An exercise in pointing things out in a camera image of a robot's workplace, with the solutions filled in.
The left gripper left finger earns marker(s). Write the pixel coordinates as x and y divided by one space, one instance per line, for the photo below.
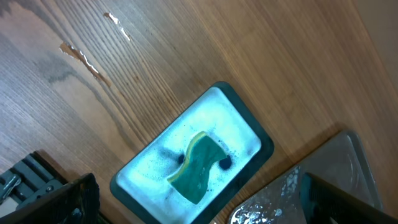
75 202

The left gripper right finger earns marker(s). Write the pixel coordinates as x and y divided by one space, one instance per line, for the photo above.
324 203

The green and yellow sponge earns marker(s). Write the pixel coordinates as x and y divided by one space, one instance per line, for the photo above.
191 180

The brown plastic serving tray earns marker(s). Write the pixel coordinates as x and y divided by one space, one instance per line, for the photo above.
341 161

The black tray with water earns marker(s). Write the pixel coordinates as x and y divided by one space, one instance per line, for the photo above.
142 186

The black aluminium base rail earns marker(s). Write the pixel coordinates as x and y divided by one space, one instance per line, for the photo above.
27 181

